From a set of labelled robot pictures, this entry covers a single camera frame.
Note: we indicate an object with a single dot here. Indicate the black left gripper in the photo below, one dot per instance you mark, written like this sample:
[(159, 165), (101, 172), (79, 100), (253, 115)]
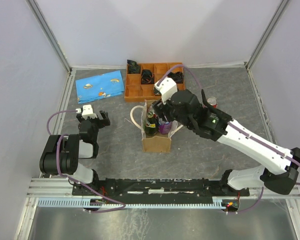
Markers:
[(102, 122)]

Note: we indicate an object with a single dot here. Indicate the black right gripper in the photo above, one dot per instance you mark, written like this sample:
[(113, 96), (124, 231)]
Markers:
[(161, 108)]

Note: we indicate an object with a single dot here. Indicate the purple soda can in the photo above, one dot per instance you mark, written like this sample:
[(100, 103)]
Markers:
[(164, 127)]

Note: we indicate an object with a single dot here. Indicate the green glass bottle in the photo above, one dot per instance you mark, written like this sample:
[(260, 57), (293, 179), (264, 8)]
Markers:
[(151, 124)]

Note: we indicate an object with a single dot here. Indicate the red coke can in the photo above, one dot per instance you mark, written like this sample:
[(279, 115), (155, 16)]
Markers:
[(212, 101)]

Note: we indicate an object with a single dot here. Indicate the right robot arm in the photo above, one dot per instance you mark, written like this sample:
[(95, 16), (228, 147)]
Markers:
[(278, 166)]

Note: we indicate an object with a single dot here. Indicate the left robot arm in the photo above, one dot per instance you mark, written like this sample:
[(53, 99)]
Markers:
[(61, 155)]

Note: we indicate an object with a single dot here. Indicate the burlap canvas tote bag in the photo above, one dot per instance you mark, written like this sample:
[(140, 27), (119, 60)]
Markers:
[(159, 143)]

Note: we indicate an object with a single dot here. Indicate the dark rolled fabric bottom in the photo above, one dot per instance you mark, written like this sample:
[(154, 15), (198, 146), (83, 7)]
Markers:
[(156, 92)]

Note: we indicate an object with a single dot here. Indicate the dark rolled fabric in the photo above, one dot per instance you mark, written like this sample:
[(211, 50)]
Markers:
[(156, 92), (178, 77), (147, 77), (133, 67)]

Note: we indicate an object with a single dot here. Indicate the blue space print cloth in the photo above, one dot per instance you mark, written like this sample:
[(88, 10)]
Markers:
[(99, 87)]

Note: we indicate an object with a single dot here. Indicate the dark rolled fabric right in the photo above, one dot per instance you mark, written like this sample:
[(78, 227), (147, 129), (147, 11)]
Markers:
[(178, 77)]

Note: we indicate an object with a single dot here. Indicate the wooden compartment tray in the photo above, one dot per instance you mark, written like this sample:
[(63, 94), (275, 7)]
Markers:
[(137, 92)]

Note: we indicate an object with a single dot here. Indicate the dark rolled fabric middle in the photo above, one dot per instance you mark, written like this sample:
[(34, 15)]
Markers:
[(147, 77)]

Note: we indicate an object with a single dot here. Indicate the dark rolled fabric top left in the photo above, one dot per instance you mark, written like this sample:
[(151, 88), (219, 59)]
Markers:
[(133, 67)]

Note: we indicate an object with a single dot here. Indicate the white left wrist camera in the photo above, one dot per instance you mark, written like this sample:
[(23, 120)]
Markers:
[(88, 112)]

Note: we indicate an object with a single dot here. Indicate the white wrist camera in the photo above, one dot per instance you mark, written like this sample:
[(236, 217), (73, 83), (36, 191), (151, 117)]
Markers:
[(88, 112), (167, 88)]

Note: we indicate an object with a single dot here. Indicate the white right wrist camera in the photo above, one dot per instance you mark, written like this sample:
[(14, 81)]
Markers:
[(167, 88)]

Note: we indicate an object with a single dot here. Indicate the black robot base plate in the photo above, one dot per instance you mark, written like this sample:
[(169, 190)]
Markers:
[(166, 191)]

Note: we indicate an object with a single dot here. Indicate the aluminium frame rail front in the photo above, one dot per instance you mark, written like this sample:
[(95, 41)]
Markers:
[(61, 188)]

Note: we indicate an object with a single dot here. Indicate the aluminium frame post left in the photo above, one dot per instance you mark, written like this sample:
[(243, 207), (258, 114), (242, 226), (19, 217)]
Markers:
[(34, 6)]

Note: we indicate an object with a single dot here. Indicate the aluminium frame post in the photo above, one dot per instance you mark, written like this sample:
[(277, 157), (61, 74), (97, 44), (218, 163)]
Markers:
[(280, 10), (34, 6)]

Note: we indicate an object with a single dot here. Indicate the aluminium frame post right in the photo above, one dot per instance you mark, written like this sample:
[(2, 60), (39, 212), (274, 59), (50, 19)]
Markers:
[(280, 10)]

